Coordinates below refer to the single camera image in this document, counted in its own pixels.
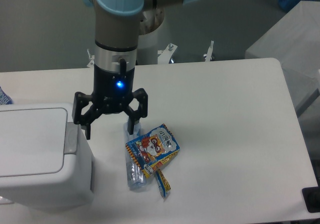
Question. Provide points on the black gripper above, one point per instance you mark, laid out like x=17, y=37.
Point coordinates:
x=112, y=93

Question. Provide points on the white push-lid trash can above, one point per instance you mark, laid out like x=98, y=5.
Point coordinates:
x=45, y=159

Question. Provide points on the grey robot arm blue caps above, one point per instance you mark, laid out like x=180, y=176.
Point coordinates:
x=131, y=7

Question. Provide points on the blue cartoon snack wrapper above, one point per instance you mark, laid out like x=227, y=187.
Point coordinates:
x=153, y=151

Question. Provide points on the clear plastic water bottle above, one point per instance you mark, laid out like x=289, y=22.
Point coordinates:
x=135, y=178

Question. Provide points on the blue patterned object left edge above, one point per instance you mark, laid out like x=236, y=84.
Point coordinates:
x=4, y=98

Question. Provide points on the white side table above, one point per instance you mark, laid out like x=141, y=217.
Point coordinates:
x=295, y=42

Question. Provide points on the black clamp at table corner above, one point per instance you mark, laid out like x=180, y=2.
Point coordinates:
x=311, y=197

